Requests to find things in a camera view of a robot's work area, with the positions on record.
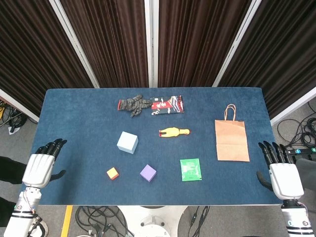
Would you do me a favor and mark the green foil packet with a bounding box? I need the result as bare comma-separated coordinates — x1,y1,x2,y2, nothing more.
179,158,202,182

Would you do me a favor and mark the dark brown curtain panel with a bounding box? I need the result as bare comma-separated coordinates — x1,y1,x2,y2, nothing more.
0,0,94,117
218,0,316,119
60,0,149,88
158,0,252,88

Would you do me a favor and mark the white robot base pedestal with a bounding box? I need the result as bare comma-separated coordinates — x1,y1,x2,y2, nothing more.
118,205,188,237

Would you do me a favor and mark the dark printed snack packet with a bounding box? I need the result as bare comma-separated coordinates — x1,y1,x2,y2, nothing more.
150,95,185,116

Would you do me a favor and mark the black floor cable bundle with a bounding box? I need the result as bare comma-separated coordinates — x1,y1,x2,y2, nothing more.
75,206,135,237
276,101,316,149

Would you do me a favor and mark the grey striped knit glove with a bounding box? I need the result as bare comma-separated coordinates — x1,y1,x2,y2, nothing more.
117,94,153,118

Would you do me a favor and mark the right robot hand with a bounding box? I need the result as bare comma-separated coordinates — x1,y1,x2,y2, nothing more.
256,140,305,200

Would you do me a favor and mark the brown paper bag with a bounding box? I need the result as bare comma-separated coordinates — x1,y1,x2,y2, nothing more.
214,104,250,162

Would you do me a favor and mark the white black sneaker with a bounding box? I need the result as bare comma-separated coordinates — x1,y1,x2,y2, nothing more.
28,218,49,237

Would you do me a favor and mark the blue felt table cover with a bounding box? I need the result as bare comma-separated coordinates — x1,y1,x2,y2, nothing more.
18,86,292,207

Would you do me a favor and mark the white frame post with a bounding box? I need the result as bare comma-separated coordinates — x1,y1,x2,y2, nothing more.
144,0,159,88
212,0,262,87
48,0,100,89

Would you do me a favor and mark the large light blue cube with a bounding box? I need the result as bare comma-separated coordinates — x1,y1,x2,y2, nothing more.
116,131,139,155

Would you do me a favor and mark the black power strip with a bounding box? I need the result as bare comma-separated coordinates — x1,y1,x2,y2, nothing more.
283,147,316,156

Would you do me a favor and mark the purple cube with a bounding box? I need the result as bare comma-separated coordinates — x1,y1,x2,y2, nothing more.
140,164,157,183

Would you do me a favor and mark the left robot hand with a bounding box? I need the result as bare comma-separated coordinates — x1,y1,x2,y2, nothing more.
21,138,68,189

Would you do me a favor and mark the small orange yellow cube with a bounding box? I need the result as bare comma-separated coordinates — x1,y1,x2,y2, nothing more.
106,167,119,181

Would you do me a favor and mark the yellow rubber chicken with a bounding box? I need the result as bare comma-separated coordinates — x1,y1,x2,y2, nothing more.
158,126,191,138

